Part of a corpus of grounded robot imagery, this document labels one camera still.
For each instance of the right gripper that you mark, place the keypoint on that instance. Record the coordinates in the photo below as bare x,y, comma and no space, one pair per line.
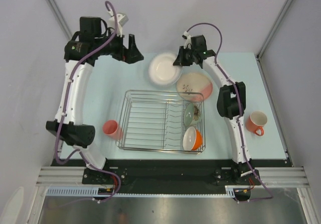
180,60

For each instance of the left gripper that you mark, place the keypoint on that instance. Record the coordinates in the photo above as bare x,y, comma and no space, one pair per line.
130,55

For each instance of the white deep plate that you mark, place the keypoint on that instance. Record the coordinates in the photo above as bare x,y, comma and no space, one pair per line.
162,71

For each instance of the green ceramic bowl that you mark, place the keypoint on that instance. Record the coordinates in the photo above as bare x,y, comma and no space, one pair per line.
192,115

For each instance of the orange and white bowl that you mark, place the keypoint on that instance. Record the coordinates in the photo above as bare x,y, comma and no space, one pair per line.
192,139

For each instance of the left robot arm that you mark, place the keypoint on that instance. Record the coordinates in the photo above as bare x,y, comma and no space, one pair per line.
95,38

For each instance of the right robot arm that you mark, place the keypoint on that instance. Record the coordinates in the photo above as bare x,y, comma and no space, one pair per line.
231,101

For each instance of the cream and pink plate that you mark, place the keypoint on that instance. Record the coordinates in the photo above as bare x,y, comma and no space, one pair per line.
194,86

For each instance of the pink plastic cup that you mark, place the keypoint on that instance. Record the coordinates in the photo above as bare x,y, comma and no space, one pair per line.
112,129

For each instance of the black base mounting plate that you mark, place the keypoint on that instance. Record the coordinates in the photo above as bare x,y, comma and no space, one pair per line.
184,173

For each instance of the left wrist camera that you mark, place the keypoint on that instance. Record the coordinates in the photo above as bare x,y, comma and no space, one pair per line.
121,20

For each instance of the metal wire dish rack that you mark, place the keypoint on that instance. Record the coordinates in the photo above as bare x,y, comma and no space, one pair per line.
153,121

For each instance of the orange mug with handle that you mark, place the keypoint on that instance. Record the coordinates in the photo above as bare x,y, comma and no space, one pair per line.
256,122

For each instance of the white cable duct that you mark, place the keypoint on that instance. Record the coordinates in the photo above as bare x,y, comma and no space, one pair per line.
103,191

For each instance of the aluminium frame rail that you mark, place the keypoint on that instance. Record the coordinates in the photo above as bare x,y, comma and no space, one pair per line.
278,177

